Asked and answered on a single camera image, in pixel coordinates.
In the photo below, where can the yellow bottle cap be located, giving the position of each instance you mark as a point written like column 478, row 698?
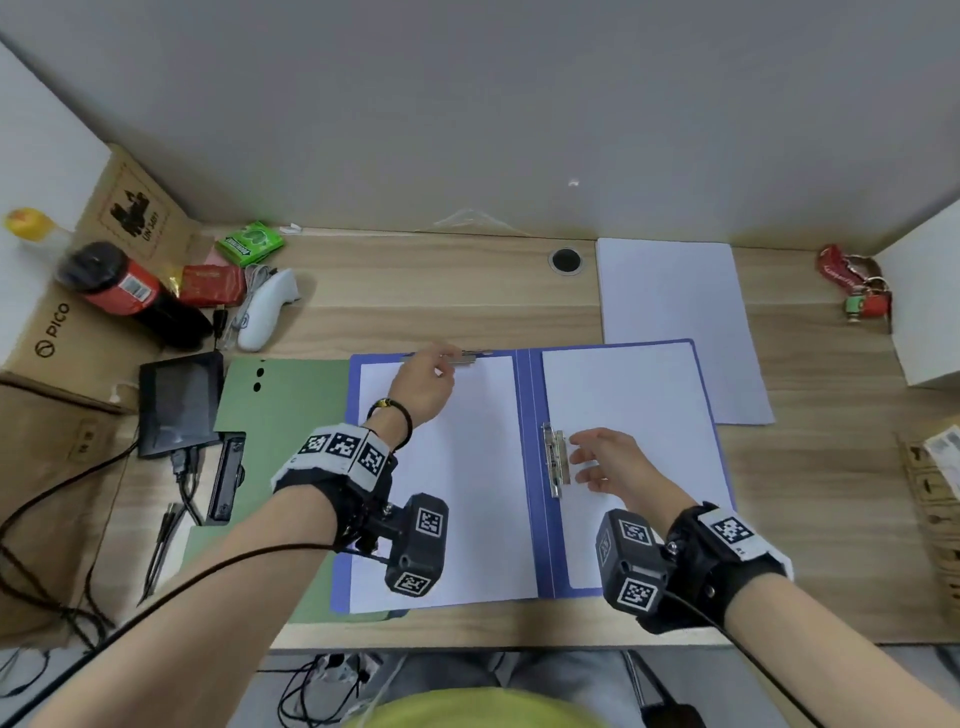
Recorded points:
column 28, row 223

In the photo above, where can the clear tape piece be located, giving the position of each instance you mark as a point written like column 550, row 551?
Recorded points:
column 476, row 223

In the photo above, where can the red can with black lid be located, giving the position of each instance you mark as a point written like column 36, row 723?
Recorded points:
column 120, row 285

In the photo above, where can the black wrist camera with markers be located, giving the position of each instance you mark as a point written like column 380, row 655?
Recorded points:
column 420, row 547
column 630, row 562

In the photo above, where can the person's right forearm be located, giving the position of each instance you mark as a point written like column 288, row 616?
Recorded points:
column 832, row 660

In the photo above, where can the person's left forearm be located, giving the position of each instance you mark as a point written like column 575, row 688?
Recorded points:
column 202, row 615

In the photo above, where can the tidy white paper stack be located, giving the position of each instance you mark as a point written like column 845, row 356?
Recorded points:
column 675, row 292

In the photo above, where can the dark brown chair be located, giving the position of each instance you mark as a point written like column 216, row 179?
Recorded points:
column 667, row 712

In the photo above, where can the small black tablet screen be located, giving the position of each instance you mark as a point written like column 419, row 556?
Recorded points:
column 180, row 405

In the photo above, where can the green paper folder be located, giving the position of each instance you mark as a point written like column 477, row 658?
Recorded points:
column 285, row 405

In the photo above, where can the plain brown cardboard box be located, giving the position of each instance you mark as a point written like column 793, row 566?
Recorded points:
column 45, row 465

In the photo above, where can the person's left hand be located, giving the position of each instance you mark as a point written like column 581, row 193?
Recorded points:
column 420, row 390

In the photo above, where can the flat cardboard box with labels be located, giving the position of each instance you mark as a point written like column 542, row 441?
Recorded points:
column 937, row 525

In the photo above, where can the white handheld controller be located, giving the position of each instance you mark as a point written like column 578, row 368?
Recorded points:
column 266, row 311

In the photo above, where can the person's yellow shirt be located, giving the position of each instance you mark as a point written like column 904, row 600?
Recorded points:
column 480, row 711

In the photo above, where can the green gum packet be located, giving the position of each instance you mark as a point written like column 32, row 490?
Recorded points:
column 251, row 242

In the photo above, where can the brown box with white top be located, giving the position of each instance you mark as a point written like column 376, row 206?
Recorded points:
column 45, row 150

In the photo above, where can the blue plastic folder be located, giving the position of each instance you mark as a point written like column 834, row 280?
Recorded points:
column 531, row 450

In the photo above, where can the small white box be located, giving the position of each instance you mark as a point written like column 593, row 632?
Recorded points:
column 930, row 300

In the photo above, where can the white power strip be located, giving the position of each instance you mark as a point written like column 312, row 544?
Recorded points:
column 345, row 664

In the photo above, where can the red snack packet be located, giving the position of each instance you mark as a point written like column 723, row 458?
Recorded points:
column 212, row 285

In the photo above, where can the gold foil wrapper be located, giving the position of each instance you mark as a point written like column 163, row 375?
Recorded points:
column 172, row 283

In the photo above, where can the person's right hand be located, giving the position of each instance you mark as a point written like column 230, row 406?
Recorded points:
column 630, row 469

